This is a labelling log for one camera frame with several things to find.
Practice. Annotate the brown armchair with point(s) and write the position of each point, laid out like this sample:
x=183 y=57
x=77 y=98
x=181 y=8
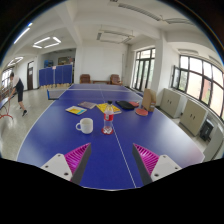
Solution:
x=85 y=78
x=115 y=79

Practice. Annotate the black paddle case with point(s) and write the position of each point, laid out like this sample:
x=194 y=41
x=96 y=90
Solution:
x=125 y=105

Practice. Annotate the red-legged table tennis table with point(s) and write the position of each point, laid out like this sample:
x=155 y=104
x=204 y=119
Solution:
x=3 y=103

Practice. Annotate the white mug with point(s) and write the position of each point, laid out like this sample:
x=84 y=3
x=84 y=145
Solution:
x=87 y=126

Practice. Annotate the black-framed glass door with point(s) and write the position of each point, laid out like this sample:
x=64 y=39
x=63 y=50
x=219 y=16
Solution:
x=144 y=68

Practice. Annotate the black-framed large window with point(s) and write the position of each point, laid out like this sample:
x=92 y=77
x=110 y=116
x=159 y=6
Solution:
x=200 y=83

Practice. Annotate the dark brown door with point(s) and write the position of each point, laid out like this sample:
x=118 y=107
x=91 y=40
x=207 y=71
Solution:
x=30 y=75

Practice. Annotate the red table tennis paddle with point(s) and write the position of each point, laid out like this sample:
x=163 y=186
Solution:
x=134 y=103
x=141 y=112

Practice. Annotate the brown cardboard box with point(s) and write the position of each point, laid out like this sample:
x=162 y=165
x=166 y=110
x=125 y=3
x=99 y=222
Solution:
x=149 y=99

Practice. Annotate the blue folding partition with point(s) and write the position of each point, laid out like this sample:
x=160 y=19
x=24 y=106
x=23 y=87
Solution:
x=56 y=75

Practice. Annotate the ceiling air conditioner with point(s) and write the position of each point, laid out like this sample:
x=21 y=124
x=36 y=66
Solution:
x=115 y=36

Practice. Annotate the black bin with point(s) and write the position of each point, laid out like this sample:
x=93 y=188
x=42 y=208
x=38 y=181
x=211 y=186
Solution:
x=206 y=130

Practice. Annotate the ceiling lights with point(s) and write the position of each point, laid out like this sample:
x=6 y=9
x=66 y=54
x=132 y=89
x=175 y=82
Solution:
x=42 y=40

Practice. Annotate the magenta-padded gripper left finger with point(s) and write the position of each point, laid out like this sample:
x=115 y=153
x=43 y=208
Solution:
x=77 y=156

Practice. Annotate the grey patterned notebook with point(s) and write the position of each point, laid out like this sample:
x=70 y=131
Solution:
x=87 y=105

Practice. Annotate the small bright window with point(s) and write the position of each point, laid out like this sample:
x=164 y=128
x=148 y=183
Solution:
x=6 y=77

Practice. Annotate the grey blue-framed barrier panel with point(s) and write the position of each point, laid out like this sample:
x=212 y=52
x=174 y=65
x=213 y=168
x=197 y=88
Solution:
x=56 y=94

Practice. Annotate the clear red-labelled drink bottle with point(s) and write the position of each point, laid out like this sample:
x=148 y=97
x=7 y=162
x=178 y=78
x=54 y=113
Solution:
x=108 y=118

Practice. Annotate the blue and yellow book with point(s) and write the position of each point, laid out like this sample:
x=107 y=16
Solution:
x=76 y=110

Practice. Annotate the beige cabinet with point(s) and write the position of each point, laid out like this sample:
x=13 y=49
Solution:
x=171 y=102
x=194 y=116

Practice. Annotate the person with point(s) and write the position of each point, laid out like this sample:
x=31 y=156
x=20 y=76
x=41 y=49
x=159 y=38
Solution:
x=18 y=88

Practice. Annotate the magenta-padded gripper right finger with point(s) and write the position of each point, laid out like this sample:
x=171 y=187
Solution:
x=148 y=158

